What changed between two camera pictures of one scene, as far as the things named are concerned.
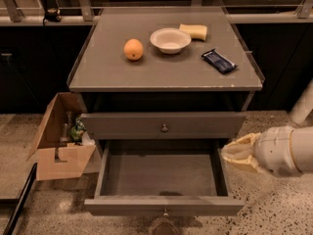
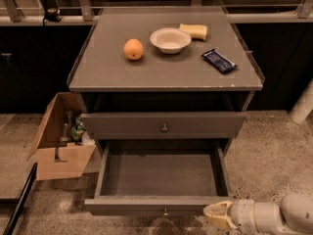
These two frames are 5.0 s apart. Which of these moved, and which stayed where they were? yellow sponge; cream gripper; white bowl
Moved: cream gripper
Stayed: yellow sponge; white bowl
